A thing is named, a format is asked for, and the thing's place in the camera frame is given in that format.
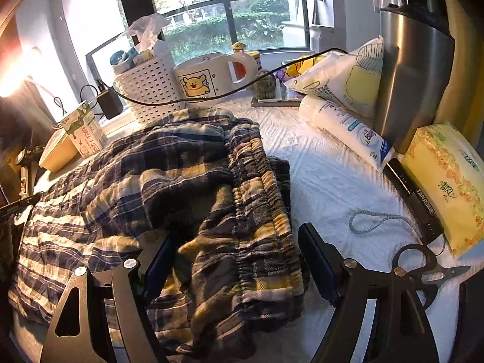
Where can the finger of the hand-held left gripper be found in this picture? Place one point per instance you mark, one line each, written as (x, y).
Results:
(20, 204)

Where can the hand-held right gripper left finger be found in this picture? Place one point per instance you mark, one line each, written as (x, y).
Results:
(155, 272)

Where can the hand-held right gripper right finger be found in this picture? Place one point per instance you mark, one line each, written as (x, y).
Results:
(321, 268)

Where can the plaid pants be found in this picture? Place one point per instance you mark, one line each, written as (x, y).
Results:
(170, 166)

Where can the yellow lunch container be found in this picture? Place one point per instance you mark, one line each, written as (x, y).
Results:
(56, 155)

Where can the green white milk carton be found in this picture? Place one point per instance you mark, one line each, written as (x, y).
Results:
(87, 132)

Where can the black scissors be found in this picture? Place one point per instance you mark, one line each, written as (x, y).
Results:
(419, 268)

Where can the black flat box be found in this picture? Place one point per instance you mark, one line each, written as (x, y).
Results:
(416, 200)

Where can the desk lamp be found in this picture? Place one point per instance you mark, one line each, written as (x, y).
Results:
(13, 77)

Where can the black charger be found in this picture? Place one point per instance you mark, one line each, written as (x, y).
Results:
(110, 100)

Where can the white wipes pack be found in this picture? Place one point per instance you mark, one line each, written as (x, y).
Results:
(348, 128)

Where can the yellow tissue pack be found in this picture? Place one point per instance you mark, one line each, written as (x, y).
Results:
(450, 181)

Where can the white plastic basket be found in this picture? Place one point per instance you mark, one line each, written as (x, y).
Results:
(151, 90)

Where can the blue white bottle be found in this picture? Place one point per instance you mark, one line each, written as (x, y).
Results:
(121, 61)

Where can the metal tray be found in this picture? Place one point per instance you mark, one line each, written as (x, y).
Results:
(287, 96)

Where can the white yellow printed bag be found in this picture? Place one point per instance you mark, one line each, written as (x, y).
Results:
(340, 79)

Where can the green figurine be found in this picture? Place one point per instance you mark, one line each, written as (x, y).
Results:
(266, 85)

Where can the white mug with bear print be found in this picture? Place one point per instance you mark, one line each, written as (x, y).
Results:
(200, 81)

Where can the yellow cartoon packet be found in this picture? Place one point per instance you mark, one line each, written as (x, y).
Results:
(300, 69)

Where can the clear plastic bag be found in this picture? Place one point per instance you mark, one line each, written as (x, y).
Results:
(145, 32)

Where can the steel tumbler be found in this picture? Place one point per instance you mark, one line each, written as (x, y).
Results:
(412, 75)

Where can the yellow can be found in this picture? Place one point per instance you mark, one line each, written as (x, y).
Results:
(252, 59)

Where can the yellow curtain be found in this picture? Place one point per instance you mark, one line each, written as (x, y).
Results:
(465, 64)

